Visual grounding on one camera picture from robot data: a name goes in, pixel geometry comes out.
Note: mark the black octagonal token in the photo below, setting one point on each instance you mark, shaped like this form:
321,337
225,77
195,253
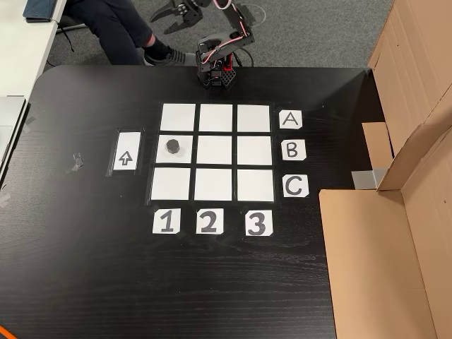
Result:
172,146

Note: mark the white paper grid square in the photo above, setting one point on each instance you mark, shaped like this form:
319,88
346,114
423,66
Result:
185,157
215,117
214,149
255,185
171,183
254,150
178,117
213,184
253,118

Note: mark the person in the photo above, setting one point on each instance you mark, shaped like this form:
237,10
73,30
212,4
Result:
109,28

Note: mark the red black bar clamp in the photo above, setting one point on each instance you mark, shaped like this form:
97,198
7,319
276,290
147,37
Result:
229,63

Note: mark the dark floor tape patch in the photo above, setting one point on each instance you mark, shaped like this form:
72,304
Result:
256,14

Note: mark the dark blue notebook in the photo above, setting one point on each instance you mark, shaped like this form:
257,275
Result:
39,10

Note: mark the white arrow paper sheet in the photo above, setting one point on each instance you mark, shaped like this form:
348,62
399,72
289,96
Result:
126,148

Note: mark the paper sheet letter A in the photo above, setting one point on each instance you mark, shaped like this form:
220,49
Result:
290,119

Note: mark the white desk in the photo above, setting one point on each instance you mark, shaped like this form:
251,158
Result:
21,46

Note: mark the paper sheet letter B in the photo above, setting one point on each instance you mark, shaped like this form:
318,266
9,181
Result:
293,150

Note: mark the clear tape scrap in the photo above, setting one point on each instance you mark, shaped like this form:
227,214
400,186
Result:
75,162
30,122

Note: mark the paper sheet letter C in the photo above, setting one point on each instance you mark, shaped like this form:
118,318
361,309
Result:
295,186

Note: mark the paper sheet number 1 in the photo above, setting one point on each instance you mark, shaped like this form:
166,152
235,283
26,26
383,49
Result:
166,221

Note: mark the paper sheet number 2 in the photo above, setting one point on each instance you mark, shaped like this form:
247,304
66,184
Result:
209,221

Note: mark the paper sheet number 3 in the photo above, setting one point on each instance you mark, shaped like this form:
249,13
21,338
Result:
258,223

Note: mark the brown cardboard screen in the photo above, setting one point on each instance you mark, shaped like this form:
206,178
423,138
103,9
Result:
370,265
413,53

